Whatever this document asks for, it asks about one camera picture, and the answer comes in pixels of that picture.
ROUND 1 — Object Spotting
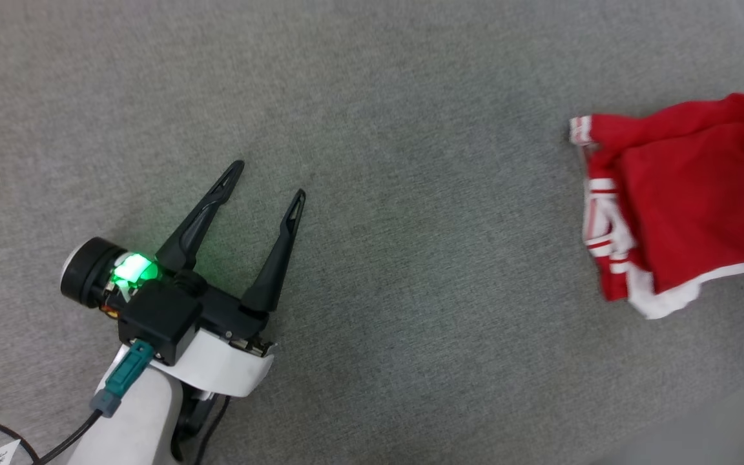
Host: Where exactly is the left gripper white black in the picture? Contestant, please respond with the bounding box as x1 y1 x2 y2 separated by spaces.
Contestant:
60 160 307 399

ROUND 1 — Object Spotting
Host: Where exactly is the red and white garment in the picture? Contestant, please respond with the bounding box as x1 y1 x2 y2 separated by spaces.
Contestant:
568 92 744 321

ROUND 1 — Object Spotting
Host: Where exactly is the grey fabric sofa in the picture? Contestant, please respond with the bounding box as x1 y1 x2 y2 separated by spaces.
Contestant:
0 0 744 465

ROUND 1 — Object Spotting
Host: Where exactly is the teal plug black camera cable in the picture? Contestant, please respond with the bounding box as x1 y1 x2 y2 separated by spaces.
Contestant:
35 340 154 465

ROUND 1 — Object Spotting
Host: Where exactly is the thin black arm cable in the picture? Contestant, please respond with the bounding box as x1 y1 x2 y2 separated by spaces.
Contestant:
170 393 232 465

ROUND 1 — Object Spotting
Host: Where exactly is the thin black looped cable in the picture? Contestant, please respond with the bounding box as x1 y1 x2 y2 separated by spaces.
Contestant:
0 417 41 465

